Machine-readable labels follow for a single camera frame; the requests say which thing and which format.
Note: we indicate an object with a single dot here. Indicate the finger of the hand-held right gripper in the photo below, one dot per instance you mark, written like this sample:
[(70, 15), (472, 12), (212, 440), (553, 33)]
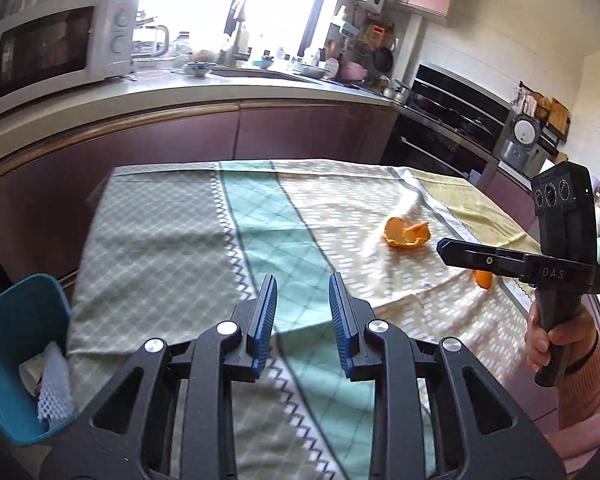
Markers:
[(475, 260)]

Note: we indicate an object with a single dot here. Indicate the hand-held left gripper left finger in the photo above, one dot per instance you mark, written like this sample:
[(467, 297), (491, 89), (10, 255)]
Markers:
[(265, 320)]

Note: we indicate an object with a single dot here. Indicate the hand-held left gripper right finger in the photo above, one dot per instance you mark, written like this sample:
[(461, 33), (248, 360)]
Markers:
[(341, 325)]

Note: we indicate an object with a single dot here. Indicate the large orange peel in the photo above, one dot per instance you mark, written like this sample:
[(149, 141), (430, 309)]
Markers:
[(405, 240)]

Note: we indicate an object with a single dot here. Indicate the white foam fruit net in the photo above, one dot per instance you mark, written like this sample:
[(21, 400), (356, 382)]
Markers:
[(55, 385)]

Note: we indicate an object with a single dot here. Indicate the teal plastic bin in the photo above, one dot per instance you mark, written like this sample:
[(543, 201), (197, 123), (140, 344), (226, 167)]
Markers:
[(10, 310)]

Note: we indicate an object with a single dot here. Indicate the person's right forearm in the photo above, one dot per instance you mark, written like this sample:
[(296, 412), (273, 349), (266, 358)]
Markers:
[(590, 390)]

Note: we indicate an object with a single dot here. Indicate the person's right hand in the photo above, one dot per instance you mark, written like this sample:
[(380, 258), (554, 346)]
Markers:
[(577, 335)]

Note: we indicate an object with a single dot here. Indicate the small orange peel piece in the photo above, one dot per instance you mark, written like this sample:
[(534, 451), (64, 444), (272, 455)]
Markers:
[(482, 279)]

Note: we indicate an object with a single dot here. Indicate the grey rice cooker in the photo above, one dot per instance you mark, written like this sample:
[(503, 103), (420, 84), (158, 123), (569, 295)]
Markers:
[(522, 135)]

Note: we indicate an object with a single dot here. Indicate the wooden cutting board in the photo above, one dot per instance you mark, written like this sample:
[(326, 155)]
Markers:
[(559, 115)]

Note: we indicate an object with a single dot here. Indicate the checked green tablecloth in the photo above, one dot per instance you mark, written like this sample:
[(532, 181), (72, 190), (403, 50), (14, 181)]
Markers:
[(180, 240)]

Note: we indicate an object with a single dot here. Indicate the black built-in oven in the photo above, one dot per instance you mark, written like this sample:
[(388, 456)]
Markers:
[(445, 110)]

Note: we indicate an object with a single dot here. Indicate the steel pot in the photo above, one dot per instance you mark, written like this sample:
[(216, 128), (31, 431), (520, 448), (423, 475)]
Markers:
[(395, 91)]

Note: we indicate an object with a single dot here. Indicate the maroon kitchen base cabinet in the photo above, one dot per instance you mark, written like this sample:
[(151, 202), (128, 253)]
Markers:
[(180, 130)]

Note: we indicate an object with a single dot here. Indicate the person's pink clothing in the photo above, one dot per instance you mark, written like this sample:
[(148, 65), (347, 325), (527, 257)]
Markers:
[(580, 440)]

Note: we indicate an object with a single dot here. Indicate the black frying pan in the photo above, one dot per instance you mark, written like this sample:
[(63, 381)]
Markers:
[(382, 60)]

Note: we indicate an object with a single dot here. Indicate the pink bowl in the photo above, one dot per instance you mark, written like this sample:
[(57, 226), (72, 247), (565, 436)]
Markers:
[(354, 72)]

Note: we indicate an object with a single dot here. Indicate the crumpled beige paper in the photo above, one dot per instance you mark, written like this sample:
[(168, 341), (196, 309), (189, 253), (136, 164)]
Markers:
[(30, 372)]

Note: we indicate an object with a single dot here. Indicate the blue and white bowl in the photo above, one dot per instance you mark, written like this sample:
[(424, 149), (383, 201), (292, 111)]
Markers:
[(200, 69)]

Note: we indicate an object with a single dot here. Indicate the glass kettle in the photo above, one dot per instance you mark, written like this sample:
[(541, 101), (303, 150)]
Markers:
[(150, 40)]

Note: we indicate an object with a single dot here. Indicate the white microwave oven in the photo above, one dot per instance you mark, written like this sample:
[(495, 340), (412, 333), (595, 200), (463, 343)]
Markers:
[(55, 50)]

